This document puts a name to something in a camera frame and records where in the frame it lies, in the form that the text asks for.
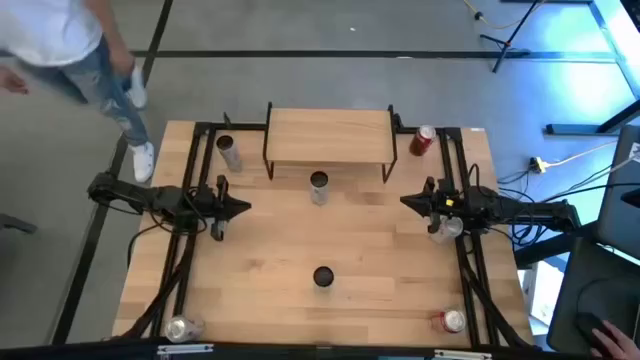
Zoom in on person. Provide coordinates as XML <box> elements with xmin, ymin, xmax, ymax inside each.
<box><xmin>0</xmin><ymin>0</ymin><xmax>157</xmax><ymax>184</ymax></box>

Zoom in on black front rail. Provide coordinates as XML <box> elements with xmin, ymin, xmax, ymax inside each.
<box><xmin>0</xmin><ymin>335</ymin><xmax>594</xmax><ymax>360</ymax></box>

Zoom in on tall slim Celsius can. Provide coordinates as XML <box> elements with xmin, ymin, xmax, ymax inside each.
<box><xmin>308</xmin><ymin>170</ymin><xmax>331</xmax><ymax>207</ymax></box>
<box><xmin>312</xmin><ymin>265</ymin><xmax>336</xmax><ymax>292</ymax></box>
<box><xmin>215</xmin><ymin>133</ymin><xmax>245</xmax><ymax>174</ymax></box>

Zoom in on black mouse pad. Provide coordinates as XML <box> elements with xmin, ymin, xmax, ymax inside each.
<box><xmin>574</xmin><ymin>277</ymin><xmax>640</xmax><ymax>354</ymax></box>

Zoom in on black aluminium table frame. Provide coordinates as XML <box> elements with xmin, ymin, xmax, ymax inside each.
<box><xmin>110</xmin><ymin>112</ymin><xmax>544</xmax><ymax>351</ymax></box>

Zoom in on black computer mouse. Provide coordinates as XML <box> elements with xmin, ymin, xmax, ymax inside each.
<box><xmin>573</xmin><ymin>311</ymin><xmax>609</xmax><ymax>346</ymax></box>

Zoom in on grey monitor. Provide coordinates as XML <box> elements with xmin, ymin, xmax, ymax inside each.
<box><xmin>596</xmin><ymin>124</ymin><xmax>640</xmax><ymax>261</ymax></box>

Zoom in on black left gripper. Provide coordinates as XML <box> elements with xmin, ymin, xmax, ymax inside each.
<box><xmin>202</xmin><ymin>174</ymin><xmax>252</xmax><ymax>242</ymax></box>

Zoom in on black desk base bar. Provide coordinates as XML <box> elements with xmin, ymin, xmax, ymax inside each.
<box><xmin>544</xmin><ymin>99</ymin><xmax>640</xmax><ymax>136</ymax></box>

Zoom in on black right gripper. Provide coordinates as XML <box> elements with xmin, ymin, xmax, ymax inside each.
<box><xmin>399</xmin><ymin>176</ymin><xmax>456</xmax><ymax>234</ymax></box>

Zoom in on silver metal bracket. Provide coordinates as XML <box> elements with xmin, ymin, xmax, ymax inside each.
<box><xmin>156</xmin><ymin>342</ymin><xmax>215</xmax><ymax>357</ymax></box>
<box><xmin>432</xmin><ymin>349</ymin><xmax>494</xmax><ymax>360</ymax></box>

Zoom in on silver cola can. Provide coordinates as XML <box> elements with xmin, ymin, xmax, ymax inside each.
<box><xmin>428</xmin><ymin>214</ymin><xmax>466</xmax><ymax>246</ymax></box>
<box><xmin>163</xmin><ymin>314</ymin><xmax>207</xmax><ymax>345</ymax></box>

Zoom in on dark grey side desk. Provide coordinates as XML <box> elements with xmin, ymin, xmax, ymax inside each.
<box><xmin>545</xmin><ymin>237</ymin><xmax>640</xmax><ymax>357</ymax></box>

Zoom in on wooden shelf with black frame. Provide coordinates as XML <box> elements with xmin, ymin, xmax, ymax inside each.
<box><xmin>262</xmin><ymin>101</ymin><xmax>400</xmax><ymax>184</ymax></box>

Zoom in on dark grey chair leg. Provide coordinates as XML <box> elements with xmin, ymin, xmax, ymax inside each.
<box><xmin>0</xmin><ymin>212</ymin><xmax>39</xmax><ymax>236</ymax></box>

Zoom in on person's hand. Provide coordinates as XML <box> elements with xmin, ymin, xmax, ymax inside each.
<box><xmin>588</xmin><ymin>319</ymin><xmax>640</xmax><ymax>360</ymax></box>

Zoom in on black floor cables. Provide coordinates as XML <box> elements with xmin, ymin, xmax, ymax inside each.
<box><xmin>497</xmin><ymin>162</ymin><xmax>640</xmax><ymax>251</ymax></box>

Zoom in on white cable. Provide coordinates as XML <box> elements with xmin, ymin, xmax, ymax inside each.
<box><xmin>547</xmin><ymin>141</ymin><xmax>640</xmax><ymax>170</ymax></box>

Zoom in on red cola can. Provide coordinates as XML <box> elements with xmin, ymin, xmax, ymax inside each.
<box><xmin>408</xmin><ymin>124</ymin><xmax>438</xmax><ymax>158</ymax></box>
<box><xmin>431</xmin><ymin>309</ymin><xmax>468</xmax><ymax>335</ymax></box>

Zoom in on white box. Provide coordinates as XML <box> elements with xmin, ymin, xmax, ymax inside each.
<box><xmin>518</xmin><ymin>259</ymin><xmax>566</xmax><ymax>329</ymax></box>

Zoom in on yellow cable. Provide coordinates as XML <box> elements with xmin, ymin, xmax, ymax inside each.
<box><xmin>462</xmin><ymin>0</ymin><xmax>546</xmax><ymax>30</ymax></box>

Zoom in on black tripod stand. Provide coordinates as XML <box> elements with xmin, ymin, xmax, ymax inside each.
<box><xmin>478</xmin><ymin>0</ymin><xmax>547</xmax><ymax>75</ymax></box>

